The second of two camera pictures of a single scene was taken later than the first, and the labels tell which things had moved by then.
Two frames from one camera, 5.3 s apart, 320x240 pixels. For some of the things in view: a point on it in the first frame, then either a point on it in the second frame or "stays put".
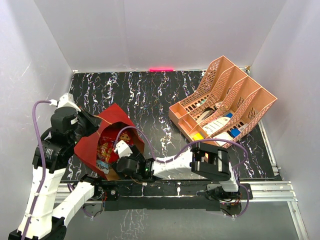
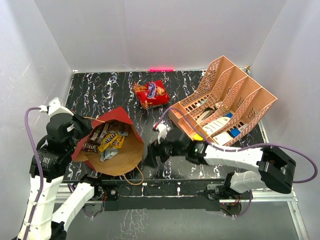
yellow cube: (197, 136) stays put
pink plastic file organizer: (226, 105) stays put
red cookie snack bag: (106, 146) to (151, 93)
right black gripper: (136, 153) to (154, 148)
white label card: (215, 124) stays put
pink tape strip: (159, 69) stays put
